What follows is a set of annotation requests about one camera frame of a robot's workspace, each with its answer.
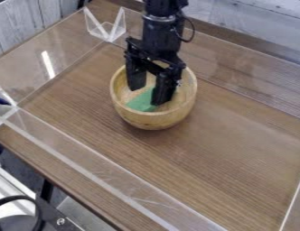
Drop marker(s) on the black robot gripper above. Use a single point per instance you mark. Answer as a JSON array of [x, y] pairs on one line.
[[154, 54]]

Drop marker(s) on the green rectangular block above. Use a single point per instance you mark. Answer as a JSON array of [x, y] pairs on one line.
[[140, 102]]

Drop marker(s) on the brown wooden bowl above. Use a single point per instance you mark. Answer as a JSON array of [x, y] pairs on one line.
[[167, 114]]

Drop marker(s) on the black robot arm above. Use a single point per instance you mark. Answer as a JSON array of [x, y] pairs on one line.
[[164, 8]]

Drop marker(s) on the blue object at edge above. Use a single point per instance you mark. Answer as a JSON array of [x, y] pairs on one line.
[[3, 102]]

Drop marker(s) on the black metal table leg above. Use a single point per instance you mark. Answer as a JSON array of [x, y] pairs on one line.
[[47, 190]]

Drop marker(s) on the clear acrylic corner bracket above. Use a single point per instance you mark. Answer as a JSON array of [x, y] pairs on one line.
[[106, 31]]

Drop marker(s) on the clear acrylic tray wall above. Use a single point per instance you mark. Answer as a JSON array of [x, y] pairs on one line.
[[220, 172]]

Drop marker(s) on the grey metal bracket with screw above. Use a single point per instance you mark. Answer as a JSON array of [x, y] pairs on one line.
[[53, 219]]

